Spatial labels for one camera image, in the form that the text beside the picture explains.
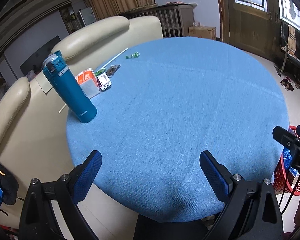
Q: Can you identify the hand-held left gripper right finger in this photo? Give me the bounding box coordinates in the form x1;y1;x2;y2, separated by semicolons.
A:
199;150;283;240

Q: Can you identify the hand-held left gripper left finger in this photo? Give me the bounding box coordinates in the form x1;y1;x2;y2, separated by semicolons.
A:
19;150;102;240

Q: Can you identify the red plastic basket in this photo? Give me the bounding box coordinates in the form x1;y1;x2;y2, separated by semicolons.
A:
272;126;300;195

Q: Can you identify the black stool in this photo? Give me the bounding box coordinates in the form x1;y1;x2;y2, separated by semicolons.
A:
134;214;215;240

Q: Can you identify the cream leather sofa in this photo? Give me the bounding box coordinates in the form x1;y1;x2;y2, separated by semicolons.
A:
0;15;163;230

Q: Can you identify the blue round tablecloth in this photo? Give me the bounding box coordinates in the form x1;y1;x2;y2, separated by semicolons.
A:
66;37;290;223

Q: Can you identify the blue thermos bottle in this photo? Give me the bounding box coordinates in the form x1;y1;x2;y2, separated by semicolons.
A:
42;50;98;124

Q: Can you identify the orange and grey box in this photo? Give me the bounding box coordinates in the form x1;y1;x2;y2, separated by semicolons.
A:
75;67;101;99

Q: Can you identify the plaid towel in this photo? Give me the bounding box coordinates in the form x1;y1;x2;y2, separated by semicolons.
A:
287;25;297;55

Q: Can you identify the white and pink box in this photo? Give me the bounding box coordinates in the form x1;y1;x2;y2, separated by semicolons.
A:
96;72;112;92

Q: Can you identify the dark snack packet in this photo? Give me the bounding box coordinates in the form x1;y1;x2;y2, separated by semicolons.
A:
105;64;122;77

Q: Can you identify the wooden stained-glass door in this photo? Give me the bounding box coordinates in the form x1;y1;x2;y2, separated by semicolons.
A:
214;0;300;64

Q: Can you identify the pile of packaged goods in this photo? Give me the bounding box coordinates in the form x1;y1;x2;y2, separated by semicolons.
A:
25;69;44;83

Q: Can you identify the long white stick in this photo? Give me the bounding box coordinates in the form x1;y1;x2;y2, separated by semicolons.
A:
58;47;129;113

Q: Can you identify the black flat television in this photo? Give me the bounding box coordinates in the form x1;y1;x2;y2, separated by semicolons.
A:
19;35;62;74

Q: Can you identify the brown cardboard box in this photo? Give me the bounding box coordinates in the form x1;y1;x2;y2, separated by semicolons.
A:
188;26;217;40

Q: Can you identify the wooden display cabinet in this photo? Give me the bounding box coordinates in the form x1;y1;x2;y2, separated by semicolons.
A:
59;5;82;34

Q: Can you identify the white standing air conditioner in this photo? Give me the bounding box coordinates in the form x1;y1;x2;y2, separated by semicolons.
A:
77;6;97;27

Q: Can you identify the grey wooden baby crib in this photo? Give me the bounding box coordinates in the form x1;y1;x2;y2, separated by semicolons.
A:
119;4;198;39

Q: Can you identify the black cable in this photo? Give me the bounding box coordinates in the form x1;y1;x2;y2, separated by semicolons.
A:
280;165;300;215

